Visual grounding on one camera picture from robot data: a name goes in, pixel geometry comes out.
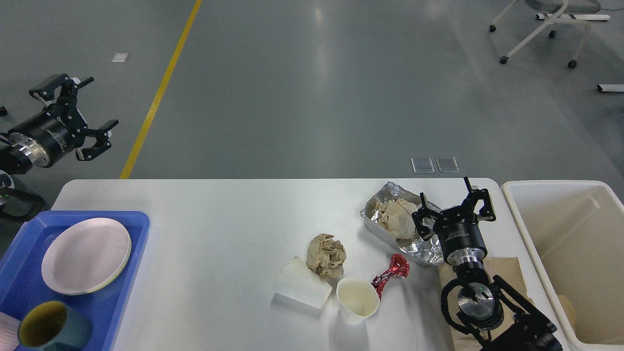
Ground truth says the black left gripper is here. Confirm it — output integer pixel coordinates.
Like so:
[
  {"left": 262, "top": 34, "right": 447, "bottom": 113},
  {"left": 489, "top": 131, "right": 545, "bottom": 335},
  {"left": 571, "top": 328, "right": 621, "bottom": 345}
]
[{"left": 7, "top": 74, "right": 119, "bottom": 169}]

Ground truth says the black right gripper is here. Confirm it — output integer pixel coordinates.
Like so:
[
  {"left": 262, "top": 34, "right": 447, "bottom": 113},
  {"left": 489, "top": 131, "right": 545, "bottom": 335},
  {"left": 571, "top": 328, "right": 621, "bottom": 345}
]
[{"left": 412, "top": 177, "right": 496, "bottom": 267}]

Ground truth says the pink plate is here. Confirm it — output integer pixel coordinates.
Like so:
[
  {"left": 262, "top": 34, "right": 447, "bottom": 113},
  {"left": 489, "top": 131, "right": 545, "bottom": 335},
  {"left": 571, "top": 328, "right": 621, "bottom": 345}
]
[{"left": 41, "top": 217, "right": 132, "bottom": 295}]

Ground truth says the dark teal mug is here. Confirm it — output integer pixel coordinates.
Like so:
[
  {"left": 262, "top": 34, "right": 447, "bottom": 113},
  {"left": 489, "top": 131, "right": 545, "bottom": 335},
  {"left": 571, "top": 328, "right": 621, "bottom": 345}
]
[{"left": 17, "top": 300, "right": 92, "bottom": 351}]

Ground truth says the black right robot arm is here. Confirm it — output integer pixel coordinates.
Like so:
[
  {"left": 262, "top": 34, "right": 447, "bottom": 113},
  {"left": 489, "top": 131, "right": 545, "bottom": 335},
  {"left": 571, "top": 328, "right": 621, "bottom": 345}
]
[{"left": 411, "top": 177, "right": 563, "bottom": 351}]

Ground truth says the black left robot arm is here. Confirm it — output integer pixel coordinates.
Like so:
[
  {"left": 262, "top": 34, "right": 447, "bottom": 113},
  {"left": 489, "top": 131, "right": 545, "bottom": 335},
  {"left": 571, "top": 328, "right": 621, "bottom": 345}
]
[{"left": 0, "top": 74, "right": 119, "bottom": 222}]

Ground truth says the floor outlet cover right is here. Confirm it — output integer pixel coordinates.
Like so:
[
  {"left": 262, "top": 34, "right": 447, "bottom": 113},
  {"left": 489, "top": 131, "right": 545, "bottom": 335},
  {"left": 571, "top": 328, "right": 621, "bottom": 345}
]
[{"left": 435, "top": 157, "right": 461, "bottom": 173}]

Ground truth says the floor outlet cover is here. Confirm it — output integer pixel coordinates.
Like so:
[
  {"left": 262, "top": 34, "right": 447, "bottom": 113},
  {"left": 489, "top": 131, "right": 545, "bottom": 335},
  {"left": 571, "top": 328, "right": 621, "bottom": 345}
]
[
  {"left": 411, "top": 157, "right": 435, "bottom": 174},
  {"left": 435, "top": 157, "right": 461, "bottom": 173}
]

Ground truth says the floor outlet cover left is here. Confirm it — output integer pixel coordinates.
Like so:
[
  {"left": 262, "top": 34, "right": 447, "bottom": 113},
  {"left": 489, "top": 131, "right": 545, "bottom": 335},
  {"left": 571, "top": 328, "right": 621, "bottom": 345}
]
[{"left": 411, "top": 157, "right": 435, "bottom": 174}]

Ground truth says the crumpled paper in foil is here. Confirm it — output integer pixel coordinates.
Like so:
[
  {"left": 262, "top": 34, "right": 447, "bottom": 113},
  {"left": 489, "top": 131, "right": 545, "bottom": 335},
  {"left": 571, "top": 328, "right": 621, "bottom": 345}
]
[{"left": 376, "top": 198, "right": 419, "bottom": 241}]

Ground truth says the crumpled aluminium foil tray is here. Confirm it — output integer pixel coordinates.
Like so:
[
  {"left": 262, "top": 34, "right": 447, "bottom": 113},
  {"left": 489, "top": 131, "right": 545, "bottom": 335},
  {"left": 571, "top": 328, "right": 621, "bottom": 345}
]
[{"left": 360, "top": 182, "right": 444, "bottom": 266}]

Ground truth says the red foil wrapper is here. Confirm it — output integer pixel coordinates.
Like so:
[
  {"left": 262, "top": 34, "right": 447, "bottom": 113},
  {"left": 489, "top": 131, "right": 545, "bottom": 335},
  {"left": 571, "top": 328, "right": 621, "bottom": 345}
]
[{"left": 371, "top": 253, "right": 410, "bottom": 299}]

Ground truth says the beige plastic bin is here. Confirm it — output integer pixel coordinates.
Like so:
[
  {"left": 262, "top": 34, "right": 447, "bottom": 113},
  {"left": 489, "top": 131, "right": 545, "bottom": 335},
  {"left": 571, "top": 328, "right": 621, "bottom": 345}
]
[{"left": 501, "top": 180, "right": 624, "bottom": 351}]

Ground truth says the white paper cup upright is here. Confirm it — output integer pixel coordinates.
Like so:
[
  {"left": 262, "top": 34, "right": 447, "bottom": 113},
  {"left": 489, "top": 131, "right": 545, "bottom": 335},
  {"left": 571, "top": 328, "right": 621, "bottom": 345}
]
[{"left": 336, "top": 277, "right": 380, "bottom": 325}]

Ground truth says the light green plate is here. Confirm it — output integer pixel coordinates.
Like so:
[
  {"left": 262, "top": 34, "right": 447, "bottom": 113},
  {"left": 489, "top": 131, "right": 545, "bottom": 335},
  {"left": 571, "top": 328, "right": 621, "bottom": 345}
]
[{"left": 49, "top": 244, "right": 132, "bottom": 295}]

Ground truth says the crumpled brown paper ball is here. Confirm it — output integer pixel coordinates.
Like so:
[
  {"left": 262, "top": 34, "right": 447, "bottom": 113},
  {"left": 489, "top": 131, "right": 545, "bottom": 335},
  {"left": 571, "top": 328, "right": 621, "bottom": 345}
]
[{"left": 306, "top": 233, "right": 346, "bottom": 278}]

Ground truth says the white paper cup lying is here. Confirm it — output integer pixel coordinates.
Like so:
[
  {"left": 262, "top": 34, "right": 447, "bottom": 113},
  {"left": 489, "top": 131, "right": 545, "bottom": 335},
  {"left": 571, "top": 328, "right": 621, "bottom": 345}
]
[{"left": 273, "top": 257, "right": 332, "bottom": 310}]

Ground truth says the blue plastic tray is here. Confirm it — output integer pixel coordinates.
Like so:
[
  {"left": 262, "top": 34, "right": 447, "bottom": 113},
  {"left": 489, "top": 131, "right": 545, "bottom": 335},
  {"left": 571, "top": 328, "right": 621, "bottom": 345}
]
[{"left": 0, "top": 211, "right": 150, "bottom": 351}]

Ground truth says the white furniture leg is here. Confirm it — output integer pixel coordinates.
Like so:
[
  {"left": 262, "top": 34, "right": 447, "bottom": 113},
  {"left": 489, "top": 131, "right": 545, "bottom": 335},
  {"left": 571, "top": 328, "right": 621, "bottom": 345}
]
[{"left": 597, "top": 83, "right": 624, "bottom": 93}]

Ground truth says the pink object tray corner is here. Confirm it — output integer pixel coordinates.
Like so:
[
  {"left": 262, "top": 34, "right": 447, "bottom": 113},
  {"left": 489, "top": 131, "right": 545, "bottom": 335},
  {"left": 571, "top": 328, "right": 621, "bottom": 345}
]
[{"left": 0, "top": 312, "right": 20, "bottom": 351}]

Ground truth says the white office chair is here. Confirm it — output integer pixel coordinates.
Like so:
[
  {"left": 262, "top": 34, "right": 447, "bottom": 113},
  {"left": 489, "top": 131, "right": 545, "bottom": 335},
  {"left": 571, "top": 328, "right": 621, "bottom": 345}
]
[{"left": 499, "top": 0, "right": 601, "bottom": 69}]

